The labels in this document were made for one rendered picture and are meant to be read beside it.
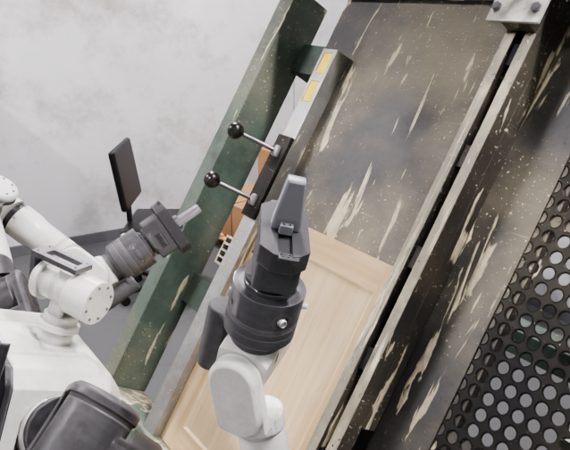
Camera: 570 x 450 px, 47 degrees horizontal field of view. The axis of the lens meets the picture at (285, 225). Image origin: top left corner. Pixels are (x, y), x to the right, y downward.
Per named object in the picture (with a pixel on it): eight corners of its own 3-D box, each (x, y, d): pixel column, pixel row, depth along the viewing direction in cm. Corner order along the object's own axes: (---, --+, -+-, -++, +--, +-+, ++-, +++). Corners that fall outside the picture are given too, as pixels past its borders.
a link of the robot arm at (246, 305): (242, 250, 67) (222, 338, 73) (332, 266, 68) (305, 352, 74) (246, 193, 78) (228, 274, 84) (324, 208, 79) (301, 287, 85)
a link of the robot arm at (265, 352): (281, 345, 74) (261, 415, 80) (314, 299, 83) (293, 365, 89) (195, 304, 77) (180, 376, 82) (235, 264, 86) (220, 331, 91)
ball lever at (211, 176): (254, 209, 148) (200, 183, 146) (261, 194, 148) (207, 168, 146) (255, 210, 145) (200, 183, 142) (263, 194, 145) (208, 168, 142)
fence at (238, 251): (157, 426, 152) (143, 424, 149) (335, 56, 151) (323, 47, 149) (166, 437, 148) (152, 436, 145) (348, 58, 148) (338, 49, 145)
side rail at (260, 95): (136, 381, 175) (99, 373, 168) (314, 9, 175) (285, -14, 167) (145, 392, 170) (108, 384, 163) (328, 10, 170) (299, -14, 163)
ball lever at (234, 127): (276, 161, 148) (223, 135, 146) (284, 145, 148) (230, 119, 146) (279, 161, 145) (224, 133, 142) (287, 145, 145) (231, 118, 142)
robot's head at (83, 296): (72, 342, 93) (90, 283, 92) (20, 314, 96) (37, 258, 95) (101, 336, 99) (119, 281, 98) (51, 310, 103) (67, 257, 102)
